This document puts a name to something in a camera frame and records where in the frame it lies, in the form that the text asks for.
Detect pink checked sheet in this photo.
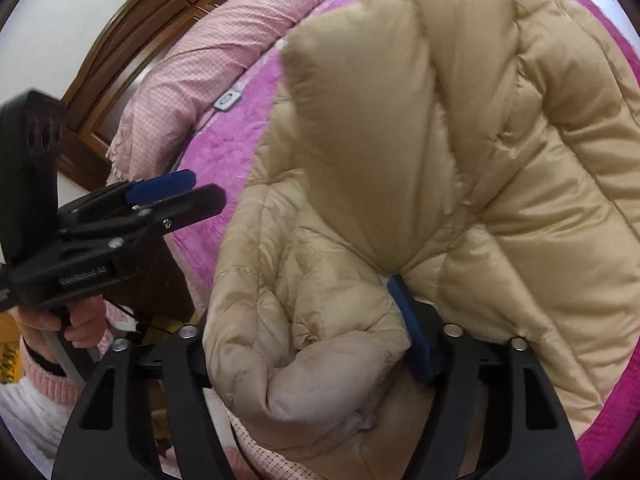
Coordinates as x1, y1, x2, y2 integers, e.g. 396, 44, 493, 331
220, 410, 321, 480

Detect dark wooden headboard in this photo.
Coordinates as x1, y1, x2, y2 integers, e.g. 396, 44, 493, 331
55, 0, 281, 176

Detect yellow box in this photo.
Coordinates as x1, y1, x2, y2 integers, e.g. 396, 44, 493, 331
0, 327, 25, 386

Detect pink checked pillow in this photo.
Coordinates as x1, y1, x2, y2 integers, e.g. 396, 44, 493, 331
105, 0, 401, 181

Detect pink and white bedspread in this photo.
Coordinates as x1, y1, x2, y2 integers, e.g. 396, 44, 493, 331
165, 0, 640, 480

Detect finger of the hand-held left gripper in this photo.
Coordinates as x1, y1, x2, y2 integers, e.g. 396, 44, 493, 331
59, 170, 196, 226
62, 183, 228, 253

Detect white blanket controller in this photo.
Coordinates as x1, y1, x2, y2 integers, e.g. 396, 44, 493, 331
212, 89, 243, 111

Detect person's left forearm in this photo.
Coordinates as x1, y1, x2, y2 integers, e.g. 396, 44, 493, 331
0, 335, 101, 480

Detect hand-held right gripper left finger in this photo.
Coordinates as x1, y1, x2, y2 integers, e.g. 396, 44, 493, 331
50, 324, 231, 480

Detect person's left hand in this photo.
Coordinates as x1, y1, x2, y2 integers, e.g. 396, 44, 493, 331
17, 302, 108, 361

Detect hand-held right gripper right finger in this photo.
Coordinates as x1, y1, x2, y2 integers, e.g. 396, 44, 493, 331
389, 275, 586, 480

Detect beige down jacket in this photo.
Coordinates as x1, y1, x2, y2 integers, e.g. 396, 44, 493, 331
202, 0, 640, 480

